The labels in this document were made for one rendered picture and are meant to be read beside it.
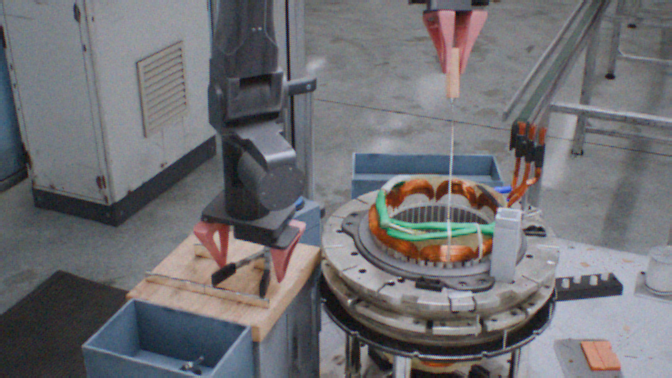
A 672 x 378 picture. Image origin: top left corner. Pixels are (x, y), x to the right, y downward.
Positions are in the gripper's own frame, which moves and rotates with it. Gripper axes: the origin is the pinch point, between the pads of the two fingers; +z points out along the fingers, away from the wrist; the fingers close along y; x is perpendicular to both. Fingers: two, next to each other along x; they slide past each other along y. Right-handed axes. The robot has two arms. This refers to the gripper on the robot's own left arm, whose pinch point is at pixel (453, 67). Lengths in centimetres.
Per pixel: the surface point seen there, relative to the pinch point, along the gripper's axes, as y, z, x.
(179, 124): -30, 14, 272
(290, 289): -19.5, 28.5, 6.4
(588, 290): 41, 39, 40
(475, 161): 17.9, 14.7, 38.2
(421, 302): -5.4, 28.2, -5.0
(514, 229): 5.8, 19.5, -6.3
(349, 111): 62, 10, 342
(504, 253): 5.3, 22.7, -4.6
